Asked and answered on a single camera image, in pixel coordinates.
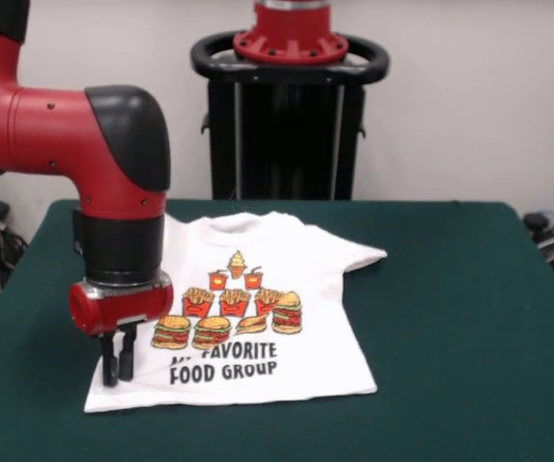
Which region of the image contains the white printed t-shirt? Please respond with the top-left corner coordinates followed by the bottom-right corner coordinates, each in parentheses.
top-left (83, 210), bottom-right (389, 414)

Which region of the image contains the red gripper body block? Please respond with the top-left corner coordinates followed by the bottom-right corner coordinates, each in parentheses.
top-left (68, 269), bottom-right (175, 337)

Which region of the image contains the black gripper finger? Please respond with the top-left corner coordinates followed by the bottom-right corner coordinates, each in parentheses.
top-left (99, 332), bottom-right (120, 388)
top-left (118, 325), bottom-right (139, 382)

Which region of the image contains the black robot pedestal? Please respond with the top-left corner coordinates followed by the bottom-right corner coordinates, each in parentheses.
top-left (189, 31), bottom-right (391, 201)

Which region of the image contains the dark green table cloth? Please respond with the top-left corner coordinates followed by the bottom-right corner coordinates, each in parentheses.
top-left (0, 199), bottom-right (554, 462)

